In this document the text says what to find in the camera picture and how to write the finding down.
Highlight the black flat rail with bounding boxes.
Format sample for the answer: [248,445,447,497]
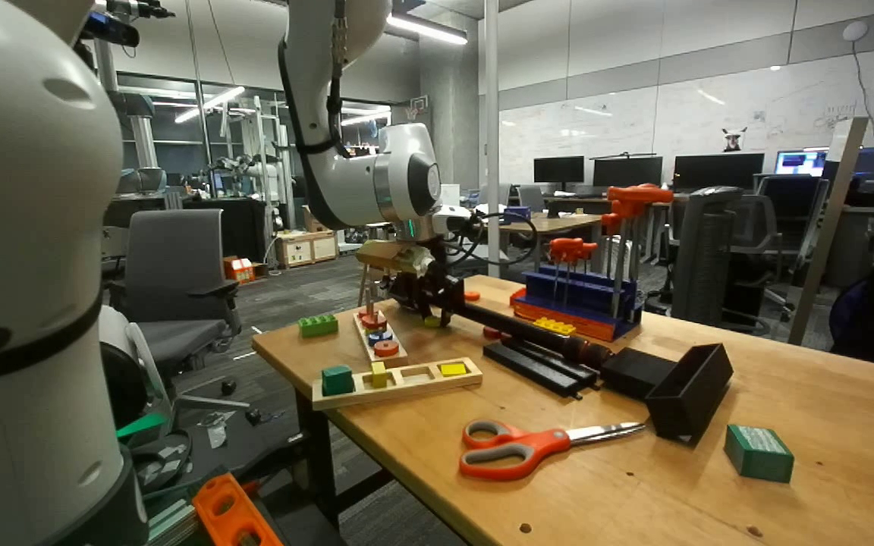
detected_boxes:
[478,340,593,400]

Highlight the black computer monitor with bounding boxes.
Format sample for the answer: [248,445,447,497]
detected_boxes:
[670,150,767,193]
[592,153,663,192]
[531,153,587,188]

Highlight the teal wooden cube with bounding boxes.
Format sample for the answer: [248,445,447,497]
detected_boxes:
[317,364,358,396]

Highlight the orange box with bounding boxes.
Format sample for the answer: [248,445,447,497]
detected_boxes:
[220,254,260,287]

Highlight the wooden plank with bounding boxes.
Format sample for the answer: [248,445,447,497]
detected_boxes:
[787,113,870,347]

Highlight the green rectangular block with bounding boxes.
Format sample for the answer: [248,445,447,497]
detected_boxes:
[721,420,794,484]

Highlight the long black handle bar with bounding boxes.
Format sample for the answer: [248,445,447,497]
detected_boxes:
[451,291,614,373]

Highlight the green plastic handle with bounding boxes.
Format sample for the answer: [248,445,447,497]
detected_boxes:
[116,409,174,448]

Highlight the ceiling light bar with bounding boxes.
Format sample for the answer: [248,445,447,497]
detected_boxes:
[384,8,473,49]

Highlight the black flat block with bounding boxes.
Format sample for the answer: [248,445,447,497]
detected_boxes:
[598,346,675,400]

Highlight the black angled block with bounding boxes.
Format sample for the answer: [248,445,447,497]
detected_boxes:
[642,340,738,448]

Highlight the grey office chair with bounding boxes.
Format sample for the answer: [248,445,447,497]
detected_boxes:
[111,205,268,428]

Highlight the monitor with blue screen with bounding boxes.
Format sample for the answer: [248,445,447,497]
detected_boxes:
[769,144,830,181]

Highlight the blue hex key holder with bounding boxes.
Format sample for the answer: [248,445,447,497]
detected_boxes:
[510,264,647,346]

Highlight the orange plastic crate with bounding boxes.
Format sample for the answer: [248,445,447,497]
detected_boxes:
[191,471,285,546]

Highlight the white pole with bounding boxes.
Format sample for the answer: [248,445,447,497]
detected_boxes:
[473,0,504,283]

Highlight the yellow Lego brick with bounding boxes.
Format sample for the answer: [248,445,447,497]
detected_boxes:
[528,316,580,340]

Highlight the wooden shape sorter board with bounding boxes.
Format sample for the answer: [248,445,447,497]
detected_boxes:
[308,355,486,411]

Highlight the large orange T-handle key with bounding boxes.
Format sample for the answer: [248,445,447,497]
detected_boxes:
[600,179,675,305]

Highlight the green Duplo brick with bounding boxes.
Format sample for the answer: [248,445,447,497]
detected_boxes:
[296,312,341,340]

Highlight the wooden top desk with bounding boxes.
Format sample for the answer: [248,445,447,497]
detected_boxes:
[440,205,605,277]

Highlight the cardboard box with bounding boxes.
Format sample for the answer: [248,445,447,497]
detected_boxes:
[270,226,341,273]

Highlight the black overhead camera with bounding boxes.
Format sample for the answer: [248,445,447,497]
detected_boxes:
[77,0,144,52]

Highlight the dark grey upright panel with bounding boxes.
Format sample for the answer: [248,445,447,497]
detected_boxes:
[668,186,780,326]

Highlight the wooden peg stacking board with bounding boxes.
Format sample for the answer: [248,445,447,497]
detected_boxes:
[348,303,408,366]

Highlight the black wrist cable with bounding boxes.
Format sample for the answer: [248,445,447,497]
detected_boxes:
[440,211,543,273]

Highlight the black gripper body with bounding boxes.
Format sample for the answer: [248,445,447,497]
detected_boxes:
[389,264,462,309]

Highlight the white rounded housing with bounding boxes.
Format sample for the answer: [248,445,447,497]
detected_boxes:
[91,299,175,433]

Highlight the small orange T-handle key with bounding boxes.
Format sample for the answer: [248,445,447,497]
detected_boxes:
[543,232,600,305]

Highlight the orange handled scissors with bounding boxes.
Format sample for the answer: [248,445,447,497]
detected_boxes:
[454,414,648,484]

